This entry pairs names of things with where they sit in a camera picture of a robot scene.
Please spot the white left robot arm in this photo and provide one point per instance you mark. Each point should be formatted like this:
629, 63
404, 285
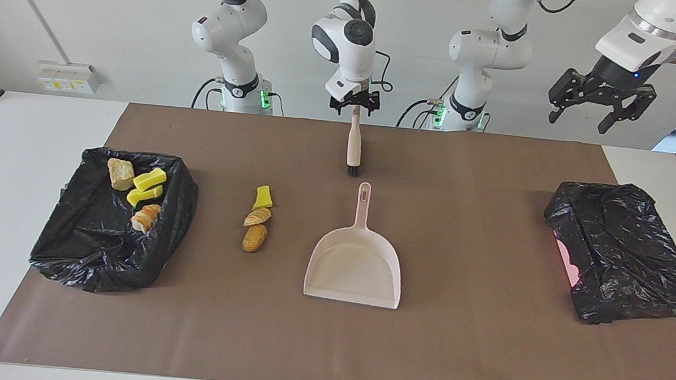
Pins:
485, 50

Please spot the striped toy croissant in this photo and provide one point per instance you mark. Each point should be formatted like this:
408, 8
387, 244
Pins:
146, 218

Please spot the white wall socket box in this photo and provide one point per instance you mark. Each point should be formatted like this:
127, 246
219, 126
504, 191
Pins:
66, 77

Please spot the brown paper table mat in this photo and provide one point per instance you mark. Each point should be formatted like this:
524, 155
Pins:
324, 348

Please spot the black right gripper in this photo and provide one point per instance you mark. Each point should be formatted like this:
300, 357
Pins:
358, 98

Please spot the pale pink plastic dustpan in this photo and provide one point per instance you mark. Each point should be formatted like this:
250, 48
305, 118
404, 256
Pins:
355, 271

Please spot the pale yellow toy bread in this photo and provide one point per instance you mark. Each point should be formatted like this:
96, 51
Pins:
120, 174

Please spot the plain yellow sponge piece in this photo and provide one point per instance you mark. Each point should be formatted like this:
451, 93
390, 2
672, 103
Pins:
262, 198

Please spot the black trash bag pink bin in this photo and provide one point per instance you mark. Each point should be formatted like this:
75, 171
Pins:
626, 252

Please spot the heart-shaped green yellow sponge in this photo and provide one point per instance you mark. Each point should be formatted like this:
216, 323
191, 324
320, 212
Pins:
149, 178

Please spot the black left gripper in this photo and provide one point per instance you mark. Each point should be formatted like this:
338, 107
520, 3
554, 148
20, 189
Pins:
620, 80

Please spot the small toy croissant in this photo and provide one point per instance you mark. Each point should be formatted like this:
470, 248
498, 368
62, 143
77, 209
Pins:
257, 216

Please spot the brown toy bread roll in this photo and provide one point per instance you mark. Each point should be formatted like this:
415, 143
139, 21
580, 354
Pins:
254, 239

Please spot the notched green yellow sponge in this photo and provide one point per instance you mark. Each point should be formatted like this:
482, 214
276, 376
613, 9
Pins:
143, 196

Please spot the black trash bag lined bin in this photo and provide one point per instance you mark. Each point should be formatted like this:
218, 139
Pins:
95, 242

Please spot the beige hand brush black bristles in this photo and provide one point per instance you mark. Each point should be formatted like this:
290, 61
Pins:
354, 148

